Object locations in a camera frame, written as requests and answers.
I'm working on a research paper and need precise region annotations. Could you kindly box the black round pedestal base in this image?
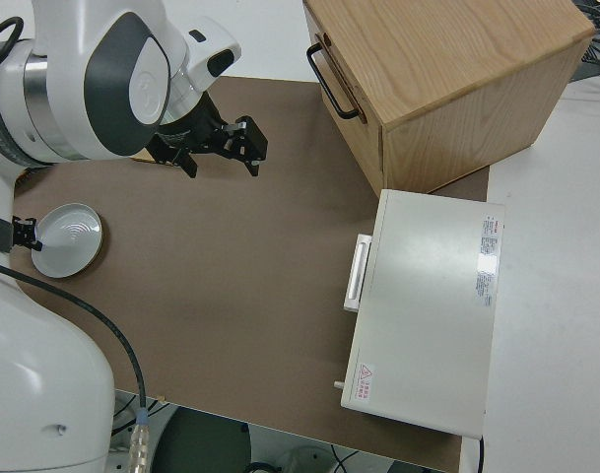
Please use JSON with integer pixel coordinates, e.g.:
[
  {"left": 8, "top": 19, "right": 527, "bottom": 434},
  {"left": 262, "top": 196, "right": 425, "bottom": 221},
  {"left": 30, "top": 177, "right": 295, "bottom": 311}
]
[{"left": 151, "top": 407, "right": 254, "bottom": 473}]

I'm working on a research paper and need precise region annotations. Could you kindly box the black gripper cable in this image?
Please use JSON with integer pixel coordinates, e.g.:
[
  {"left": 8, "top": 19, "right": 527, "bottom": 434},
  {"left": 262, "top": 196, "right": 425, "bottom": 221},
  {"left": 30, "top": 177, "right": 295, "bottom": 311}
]
[{"left": 0, "top": 15, "right": 26, "bottom": 66}]

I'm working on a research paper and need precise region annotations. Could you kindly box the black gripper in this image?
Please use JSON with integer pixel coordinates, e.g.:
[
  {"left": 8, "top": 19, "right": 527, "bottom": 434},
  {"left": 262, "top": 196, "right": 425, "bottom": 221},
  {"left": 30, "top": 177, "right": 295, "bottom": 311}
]
[
  {"left": 149, "top": 93, "right": 270, "bottom": 180},
  {"left": 12, "top": 215, "right": 46, "bottom": 253}
]

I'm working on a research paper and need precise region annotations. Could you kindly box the black cable with metal plug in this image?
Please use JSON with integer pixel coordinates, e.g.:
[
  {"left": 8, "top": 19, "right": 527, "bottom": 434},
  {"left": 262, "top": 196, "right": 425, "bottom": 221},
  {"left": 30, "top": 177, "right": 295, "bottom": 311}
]
[{"left": 0, "top": 258, "right": 154, "bottom": 473}]

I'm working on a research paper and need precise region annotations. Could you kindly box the black metal box handle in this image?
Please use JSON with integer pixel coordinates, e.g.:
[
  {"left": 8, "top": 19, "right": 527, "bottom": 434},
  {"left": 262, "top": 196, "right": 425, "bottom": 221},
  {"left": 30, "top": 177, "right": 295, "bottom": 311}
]
[{"left": 305, "top": 41, "right": 363, "bottom": 121}]

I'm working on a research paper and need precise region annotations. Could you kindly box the white toaster oven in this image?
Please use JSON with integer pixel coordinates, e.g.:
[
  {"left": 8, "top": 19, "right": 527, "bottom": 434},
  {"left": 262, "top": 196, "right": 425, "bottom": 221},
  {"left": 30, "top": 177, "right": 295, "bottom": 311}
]
[{"left": 332, "top": 187, "right": 507, "bottom": 439}]

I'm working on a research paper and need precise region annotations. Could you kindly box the brown table mat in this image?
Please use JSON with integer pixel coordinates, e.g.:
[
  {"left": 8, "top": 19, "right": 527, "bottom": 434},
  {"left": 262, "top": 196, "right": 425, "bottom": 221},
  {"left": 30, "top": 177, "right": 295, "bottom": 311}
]
[{"left": 11, "top": 75, "right": 493, "bottom": 473}]

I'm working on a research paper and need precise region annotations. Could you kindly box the light wooden box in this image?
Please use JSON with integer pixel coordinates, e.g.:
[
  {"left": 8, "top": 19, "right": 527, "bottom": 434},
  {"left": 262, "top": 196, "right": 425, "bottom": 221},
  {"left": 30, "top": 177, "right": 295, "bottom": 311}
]
[{"left": 301, "top": 0, "right": 597, "bottom": 194}]

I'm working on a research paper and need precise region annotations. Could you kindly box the gray round plate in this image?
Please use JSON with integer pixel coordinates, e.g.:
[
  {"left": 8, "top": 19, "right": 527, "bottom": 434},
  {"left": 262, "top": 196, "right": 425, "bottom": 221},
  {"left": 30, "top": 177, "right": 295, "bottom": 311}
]
[{"left": 30, "top": 202, "right": 106, "bottom": 280}]

